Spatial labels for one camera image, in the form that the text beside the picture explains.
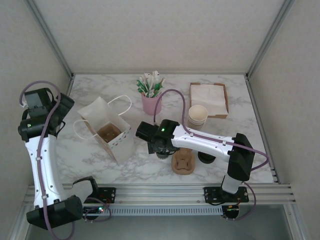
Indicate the cartoon animal print paper bag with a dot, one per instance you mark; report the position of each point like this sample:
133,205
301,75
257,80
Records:
122,150

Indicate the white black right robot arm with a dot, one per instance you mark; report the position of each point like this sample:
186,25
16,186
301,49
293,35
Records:
205,141

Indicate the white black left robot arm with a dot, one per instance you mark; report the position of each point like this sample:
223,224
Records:
47,175

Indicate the coffee cup with black lid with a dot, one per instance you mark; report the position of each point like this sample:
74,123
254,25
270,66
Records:
206,158

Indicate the brown pulp cup carrier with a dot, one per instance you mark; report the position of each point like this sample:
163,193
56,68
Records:
183,163
108,133

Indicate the pink plastic cup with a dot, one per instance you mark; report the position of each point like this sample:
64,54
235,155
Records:
150,105

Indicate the green stopper stick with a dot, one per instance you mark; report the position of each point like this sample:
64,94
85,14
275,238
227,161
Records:
158,88
140,85

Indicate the brown wooden stirrer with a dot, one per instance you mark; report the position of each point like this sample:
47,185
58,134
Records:
162,82

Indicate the white wrapped straw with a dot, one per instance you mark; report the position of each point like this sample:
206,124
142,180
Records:
148,81
156,77

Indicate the white paper napkin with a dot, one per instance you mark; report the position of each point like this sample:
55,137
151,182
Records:
210,96

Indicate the kraft cardboard napkin tray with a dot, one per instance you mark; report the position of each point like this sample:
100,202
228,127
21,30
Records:
225,100

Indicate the aluminium table side rail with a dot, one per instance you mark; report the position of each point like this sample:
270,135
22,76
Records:
262,130
69,86

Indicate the aluminium frame rail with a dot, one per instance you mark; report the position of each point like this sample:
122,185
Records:
162,193

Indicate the aluminium frame post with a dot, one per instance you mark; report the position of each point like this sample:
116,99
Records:
270,37
50,37

